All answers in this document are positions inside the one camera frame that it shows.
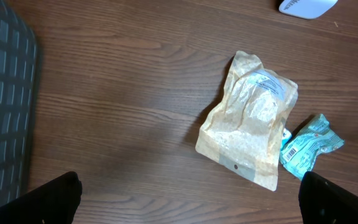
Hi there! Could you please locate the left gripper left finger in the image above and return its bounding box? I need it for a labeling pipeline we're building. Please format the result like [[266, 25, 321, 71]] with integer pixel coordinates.
[[0, 171, 82, 224]]

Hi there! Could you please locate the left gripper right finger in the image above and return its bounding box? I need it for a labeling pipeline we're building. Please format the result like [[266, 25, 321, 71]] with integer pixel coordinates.
[[298, 171, 358, 224]]

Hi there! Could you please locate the teal wet wipes pack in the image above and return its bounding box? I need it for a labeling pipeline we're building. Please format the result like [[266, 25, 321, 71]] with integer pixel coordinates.
[[279, 114, 345, 180]]

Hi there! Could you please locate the beige plastic pouch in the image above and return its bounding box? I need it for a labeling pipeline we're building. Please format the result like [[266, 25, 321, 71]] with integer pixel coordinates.
[[195, 51, 298, 191]]

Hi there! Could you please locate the teal Kleenex tissue pack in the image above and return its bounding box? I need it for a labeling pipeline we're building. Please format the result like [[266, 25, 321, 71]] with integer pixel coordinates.
[[280, 128, 292, 149]]

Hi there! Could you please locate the white barcode scanner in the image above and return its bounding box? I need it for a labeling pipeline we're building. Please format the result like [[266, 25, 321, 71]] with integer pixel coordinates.
[[278, 0, 337, 19]]

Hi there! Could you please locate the dark grey mesh basket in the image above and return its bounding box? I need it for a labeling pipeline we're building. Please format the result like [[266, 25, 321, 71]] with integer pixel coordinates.
[[0, 0, 39, 207]]

